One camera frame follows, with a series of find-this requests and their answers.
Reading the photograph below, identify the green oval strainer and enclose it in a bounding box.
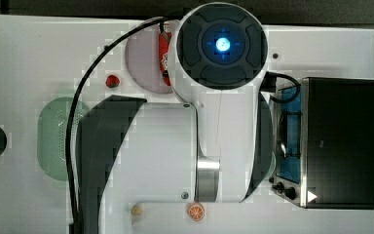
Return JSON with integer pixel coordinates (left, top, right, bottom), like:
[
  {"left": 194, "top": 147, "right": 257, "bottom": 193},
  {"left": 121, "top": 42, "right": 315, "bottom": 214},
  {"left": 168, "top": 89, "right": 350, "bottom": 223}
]
[{"left": 37, "top": 97, "right": 73, "bottom": 181}]

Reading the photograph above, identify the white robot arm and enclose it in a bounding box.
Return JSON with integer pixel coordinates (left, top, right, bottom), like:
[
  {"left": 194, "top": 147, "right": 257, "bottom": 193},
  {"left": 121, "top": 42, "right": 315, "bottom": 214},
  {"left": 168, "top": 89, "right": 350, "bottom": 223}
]
[{"left": 74, "top": 2, "right": 272, "bottom": 234}]

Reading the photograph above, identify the grey round plate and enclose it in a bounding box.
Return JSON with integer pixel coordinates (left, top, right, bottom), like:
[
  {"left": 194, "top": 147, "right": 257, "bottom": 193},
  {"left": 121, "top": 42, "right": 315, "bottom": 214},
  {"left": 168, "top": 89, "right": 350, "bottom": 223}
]
[{"left": 125, "top": 30, "right": 172, "bottom": 95}]

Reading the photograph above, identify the red strawberry toy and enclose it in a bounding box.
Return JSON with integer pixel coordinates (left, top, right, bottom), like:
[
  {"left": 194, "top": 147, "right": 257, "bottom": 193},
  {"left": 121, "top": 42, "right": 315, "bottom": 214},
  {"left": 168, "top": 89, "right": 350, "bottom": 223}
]
[{"left": 105, "top": 75, "right": 121, "bottom": 89}]

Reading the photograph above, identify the orange slice toy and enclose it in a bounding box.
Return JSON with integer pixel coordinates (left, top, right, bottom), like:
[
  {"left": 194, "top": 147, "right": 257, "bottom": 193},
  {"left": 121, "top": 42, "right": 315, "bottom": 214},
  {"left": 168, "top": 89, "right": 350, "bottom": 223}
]
[{"left": 187, "top": 203, "right": 206, "bottom": 221}]

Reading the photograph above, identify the peeled banana toy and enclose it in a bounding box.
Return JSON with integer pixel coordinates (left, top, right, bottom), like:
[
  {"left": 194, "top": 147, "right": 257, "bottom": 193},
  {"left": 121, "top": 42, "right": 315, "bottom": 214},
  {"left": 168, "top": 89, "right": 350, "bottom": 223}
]
[{"left": 131, "top": 205, "right": 143, "bottom": 215}]

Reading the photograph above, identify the black toaster oven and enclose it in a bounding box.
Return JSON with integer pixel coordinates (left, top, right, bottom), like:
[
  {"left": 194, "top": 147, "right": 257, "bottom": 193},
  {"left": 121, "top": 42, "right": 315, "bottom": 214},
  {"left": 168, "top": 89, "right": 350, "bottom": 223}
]
[{"left": 269, "top": 77, "right": 374, "bottom": 210}]

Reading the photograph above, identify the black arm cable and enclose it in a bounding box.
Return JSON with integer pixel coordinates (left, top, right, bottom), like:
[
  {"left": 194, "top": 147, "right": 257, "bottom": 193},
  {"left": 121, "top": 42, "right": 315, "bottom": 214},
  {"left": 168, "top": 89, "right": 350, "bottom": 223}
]
[{"left": 64, "top": 16, "right": 166, "bottom": 234}]

